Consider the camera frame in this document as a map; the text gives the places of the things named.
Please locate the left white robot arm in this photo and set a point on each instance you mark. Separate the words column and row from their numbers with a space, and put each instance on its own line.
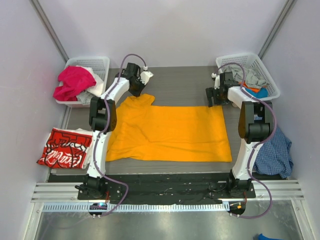
column 103, row 120

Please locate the pink t shirt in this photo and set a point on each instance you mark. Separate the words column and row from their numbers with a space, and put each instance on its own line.
column 75, row 80

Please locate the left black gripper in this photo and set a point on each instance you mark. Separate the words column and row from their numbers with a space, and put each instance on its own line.
column 136, row 83

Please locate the white slotted cable duct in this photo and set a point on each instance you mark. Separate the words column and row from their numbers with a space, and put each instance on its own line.
column 91, row 207

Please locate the blue t shirt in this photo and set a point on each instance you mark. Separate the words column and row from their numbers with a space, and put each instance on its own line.
column 262, row 93

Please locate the blue checkered shirt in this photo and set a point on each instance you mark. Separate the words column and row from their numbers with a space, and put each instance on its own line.
column 274, row 156

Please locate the right white plastic basket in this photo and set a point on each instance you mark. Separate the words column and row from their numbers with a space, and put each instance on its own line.
column 252, row 61

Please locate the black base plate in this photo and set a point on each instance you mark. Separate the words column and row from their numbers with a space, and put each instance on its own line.
column 175, row 188

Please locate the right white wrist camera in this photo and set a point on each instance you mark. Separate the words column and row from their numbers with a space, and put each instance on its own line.
column 216, row 78

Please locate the red white printed t shirt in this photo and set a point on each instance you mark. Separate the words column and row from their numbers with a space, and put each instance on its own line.
column 67, row 149

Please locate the orange yellow t shirt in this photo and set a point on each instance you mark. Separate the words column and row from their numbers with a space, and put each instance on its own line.
column 148, row 132

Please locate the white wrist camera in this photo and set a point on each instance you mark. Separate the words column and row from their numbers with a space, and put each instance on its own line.
column 216, row 78
column 145, row 75

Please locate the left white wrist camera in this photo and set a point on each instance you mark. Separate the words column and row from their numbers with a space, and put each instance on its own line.
column 145, row 75

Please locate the white plastic basket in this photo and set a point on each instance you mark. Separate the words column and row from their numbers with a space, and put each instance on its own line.
column 252, row 61
column 99, row 65

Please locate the left white plastic basket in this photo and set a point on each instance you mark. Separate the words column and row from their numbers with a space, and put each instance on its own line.
column 99, row 65

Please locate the grey t shirt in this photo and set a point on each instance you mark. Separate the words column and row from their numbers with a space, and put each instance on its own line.
column 252, row 78

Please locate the white grey garment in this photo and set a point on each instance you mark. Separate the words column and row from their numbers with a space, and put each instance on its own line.
column 94, row 91

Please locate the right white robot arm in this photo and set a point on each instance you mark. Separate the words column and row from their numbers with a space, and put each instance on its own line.
column 255, row 126

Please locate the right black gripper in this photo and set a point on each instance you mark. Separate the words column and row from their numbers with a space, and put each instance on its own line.
column 213, row 93

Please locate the orange garment in basket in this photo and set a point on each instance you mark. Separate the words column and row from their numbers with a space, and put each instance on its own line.
column 252, row 89

